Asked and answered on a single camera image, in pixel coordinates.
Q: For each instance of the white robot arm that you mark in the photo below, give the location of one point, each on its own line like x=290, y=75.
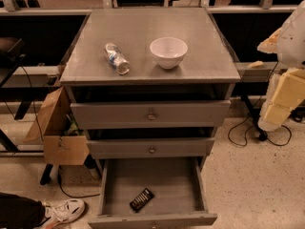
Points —
x=287, y=91

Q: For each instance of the grey drawer cabinet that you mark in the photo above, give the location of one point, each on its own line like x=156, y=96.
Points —
x=207, y=72

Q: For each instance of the grey top drawer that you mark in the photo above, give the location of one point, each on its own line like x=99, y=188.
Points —
x=164, y=114

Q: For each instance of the grey drawer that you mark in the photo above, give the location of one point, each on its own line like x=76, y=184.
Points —
x=179, y=199
x=164, y=114
x=150, y=147

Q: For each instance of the grey middle drawer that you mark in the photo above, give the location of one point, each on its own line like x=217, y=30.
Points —
x=150, y=147

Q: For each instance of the grey bottom drawer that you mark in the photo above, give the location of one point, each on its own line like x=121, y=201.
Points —
x=179, y=199

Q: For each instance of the white ceramic bowl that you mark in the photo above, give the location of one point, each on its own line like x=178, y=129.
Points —
x=168, y=52

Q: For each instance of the clear plastic water bottle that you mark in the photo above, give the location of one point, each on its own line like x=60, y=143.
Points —
x=117, y=59

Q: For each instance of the brown cardboard box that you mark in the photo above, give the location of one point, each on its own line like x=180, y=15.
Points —
x=51, y=129

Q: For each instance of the black table leg right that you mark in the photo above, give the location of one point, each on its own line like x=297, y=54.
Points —
x=254, y=115

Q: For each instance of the yellow foam scrap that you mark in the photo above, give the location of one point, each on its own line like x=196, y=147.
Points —
x=255, y=64

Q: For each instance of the white sneaker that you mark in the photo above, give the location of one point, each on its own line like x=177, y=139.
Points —
x=65, y=212

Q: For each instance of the dark trouser leg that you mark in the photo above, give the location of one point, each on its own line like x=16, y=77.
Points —
x=19, y=212

